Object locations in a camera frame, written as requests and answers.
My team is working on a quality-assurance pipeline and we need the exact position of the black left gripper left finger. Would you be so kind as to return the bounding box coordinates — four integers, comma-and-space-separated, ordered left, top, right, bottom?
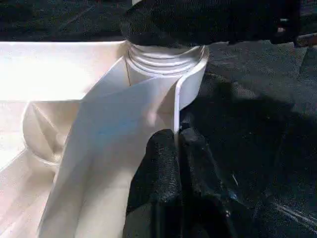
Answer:
122, 128, 184, 238

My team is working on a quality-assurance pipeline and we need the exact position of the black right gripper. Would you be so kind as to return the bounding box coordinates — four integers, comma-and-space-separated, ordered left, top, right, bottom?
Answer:
269, 0, 317, 48

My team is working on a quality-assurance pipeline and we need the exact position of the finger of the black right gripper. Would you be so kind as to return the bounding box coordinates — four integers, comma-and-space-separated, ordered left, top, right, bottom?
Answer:
119, 0, 275, 49

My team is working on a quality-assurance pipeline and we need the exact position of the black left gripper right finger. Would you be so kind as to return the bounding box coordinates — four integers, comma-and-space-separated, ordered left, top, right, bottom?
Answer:
178, 123, 253, 238

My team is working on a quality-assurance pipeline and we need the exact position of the white plastic table leg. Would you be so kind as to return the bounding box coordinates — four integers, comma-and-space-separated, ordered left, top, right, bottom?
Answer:
125, 0, 208, 75

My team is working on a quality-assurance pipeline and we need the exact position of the white plastic table top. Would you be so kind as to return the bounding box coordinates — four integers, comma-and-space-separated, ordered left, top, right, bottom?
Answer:
0, 41, 210, 238

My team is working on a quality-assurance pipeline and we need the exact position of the black plastic mat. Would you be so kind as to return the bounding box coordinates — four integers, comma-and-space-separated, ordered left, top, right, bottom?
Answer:
0, 0, 317, 238

